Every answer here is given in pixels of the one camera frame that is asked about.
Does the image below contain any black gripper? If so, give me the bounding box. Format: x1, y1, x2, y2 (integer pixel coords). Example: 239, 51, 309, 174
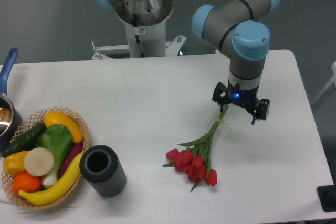
212, 82, 270, 125

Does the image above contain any red tulip bouquet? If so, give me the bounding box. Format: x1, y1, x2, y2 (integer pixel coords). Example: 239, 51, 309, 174
162, 105, 229, 192

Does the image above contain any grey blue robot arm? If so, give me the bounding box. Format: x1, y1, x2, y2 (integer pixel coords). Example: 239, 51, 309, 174
94, 0, 280, 121

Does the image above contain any black device at table edge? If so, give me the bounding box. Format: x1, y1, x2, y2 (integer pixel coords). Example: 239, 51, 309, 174
317, 185, 335, 212

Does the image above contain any dark grey ribbed vase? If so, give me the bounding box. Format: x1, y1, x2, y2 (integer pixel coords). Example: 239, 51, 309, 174
79, 145, 127, 197

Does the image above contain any purple sweet potato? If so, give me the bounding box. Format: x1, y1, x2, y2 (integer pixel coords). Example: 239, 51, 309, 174
59, 143, 82, 177

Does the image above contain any green bok choy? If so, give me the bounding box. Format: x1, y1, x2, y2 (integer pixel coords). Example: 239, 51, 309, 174
35, 124, 72, 188

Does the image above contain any yellow banana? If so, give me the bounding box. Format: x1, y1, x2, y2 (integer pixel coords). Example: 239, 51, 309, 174
19, 152, 83, 206

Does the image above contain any yellow squash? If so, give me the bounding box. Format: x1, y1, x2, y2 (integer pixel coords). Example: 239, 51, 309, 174
44, 111, 83, 144

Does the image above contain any green cucumber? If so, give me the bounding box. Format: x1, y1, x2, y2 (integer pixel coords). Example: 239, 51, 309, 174
2, 123, 47, 157

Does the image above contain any orange fruit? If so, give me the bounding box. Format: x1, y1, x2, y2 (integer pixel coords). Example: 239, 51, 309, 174
12, 172, 41, 196

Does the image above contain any yellow bell pepper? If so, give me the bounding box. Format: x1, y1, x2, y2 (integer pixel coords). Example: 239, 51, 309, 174
3, 151, 29, 177

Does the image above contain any white frame at right edge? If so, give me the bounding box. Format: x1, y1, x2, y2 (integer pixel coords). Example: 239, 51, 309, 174
311, 62, 335, 110

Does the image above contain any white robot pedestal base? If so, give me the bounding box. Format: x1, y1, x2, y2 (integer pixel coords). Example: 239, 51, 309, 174
91, 0, 186, 60

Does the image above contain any blue handled saucepan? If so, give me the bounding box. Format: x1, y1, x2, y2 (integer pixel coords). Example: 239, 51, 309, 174
1, 48, 23, 152

